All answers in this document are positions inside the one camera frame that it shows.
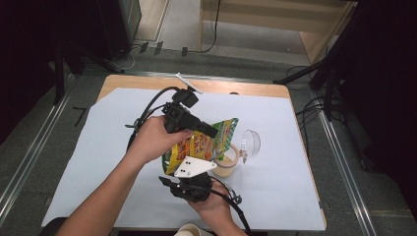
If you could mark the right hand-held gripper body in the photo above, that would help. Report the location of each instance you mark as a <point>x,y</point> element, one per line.
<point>193,188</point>

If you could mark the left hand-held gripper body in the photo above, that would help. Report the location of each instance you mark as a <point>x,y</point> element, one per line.
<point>178,116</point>

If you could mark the yellow spouted pouch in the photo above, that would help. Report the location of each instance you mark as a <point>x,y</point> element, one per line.
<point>203,144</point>

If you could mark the clear jar with hinged lid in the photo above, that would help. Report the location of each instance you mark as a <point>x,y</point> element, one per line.
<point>229,164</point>

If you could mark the person's right hand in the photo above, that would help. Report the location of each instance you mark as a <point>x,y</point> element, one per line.
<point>214,206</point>

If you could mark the person's left hand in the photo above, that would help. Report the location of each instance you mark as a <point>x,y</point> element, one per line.
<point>152,141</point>

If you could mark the white cup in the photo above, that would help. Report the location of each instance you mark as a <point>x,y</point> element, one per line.
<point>190,231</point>

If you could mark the dark table grommet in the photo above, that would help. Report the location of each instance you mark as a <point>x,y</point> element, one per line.
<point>233,93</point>

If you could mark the wooden table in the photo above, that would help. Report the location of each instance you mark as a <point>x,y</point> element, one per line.
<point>246,88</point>

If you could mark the white paper sheet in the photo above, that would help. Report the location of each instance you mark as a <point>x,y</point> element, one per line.
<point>278,196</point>

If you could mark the black cabinet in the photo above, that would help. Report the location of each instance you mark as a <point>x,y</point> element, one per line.
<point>121,26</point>

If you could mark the black metal stand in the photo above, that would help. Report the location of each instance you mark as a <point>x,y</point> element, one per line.
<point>323,70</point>
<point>59,75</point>

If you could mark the dark curtain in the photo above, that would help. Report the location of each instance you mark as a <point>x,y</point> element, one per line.
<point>387,98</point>
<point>26,65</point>

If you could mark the metal floor rail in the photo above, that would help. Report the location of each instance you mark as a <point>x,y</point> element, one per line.
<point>32,157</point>
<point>229,78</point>
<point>347,173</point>

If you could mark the black floor bracket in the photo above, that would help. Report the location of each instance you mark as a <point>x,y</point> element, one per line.
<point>158,48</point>
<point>184,51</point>
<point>143,47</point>

